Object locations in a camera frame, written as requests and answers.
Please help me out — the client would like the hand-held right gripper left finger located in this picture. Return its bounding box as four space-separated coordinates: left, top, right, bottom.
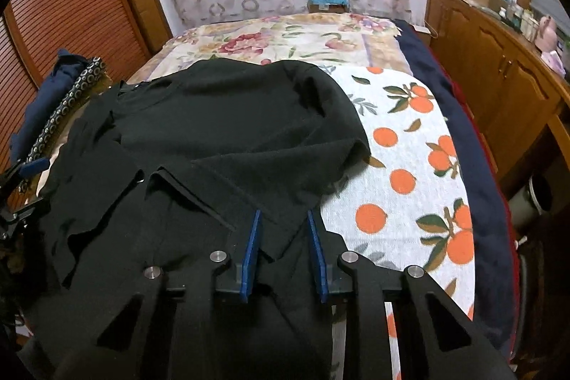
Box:
53 210 263 380

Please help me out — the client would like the cluster of small bottles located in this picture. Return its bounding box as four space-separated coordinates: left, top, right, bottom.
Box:
499 4 539 38

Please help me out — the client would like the floral blanket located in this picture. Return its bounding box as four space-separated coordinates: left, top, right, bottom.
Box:
147 12 413 80

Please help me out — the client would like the pink piggy figurine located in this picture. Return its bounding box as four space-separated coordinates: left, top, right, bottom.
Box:
537 16 559 51

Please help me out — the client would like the wooden louvered wardrobe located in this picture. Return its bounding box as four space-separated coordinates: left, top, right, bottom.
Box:
0 0 172 203

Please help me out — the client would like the blue and brown box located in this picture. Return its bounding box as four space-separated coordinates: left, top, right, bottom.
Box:
307 0 350 13

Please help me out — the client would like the black shirt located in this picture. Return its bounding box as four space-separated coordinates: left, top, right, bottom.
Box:
18 60 372 380

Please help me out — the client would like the wooden cabinet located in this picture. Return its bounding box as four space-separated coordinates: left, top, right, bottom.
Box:
423 0 570 203

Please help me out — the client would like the grey bin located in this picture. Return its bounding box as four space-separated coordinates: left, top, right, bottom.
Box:
508 173 555 229

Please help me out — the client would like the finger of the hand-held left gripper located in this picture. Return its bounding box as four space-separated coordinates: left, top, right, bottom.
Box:
0 197 45 229
0 157 51 190

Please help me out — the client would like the navy blue blanket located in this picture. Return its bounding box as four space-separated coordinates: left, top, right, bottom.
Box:
394 19 519 358

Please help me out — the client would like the folded navy blue cloth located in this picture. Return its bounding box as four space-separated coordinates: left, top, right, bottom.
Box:
9 48 96 167

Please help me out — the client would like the small pink item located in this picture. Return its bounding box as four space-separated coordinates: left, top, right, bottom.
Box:
541 51 567 76

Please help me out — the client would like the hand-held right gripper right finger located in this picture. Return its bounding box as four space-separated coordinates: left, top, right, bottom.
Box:
306 210 519 380

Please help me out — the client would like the orange fruit print bed sheet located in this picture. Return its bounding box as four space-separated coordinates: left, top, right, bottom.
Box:
321 66 475 380

